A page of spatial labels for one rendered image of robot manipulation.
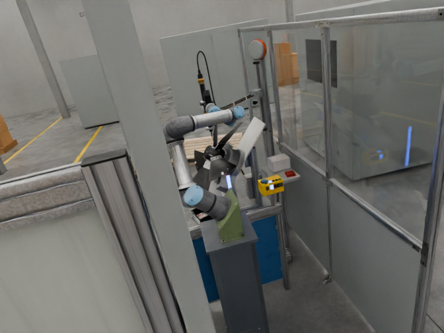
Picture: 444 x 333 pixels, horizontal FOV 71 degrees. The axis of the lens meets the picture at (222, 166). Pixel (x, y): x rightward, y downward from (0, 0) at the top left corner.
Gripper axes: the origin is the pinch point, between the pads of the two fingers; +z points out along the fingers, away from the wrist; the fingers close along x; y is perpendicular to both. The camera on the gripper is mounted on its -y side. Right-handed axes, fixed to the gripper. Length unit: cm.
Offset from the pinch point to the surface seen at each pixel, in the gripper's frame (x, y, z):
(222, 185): -2, 64, -15
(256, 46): 57, -26, 36
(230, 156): 12, 49, -1
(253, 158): 32, 58, 6
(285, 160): 62, 69, 8
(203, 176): -13, 60, 1
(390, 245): 70, 79, -109
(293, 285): 39, 165, -38
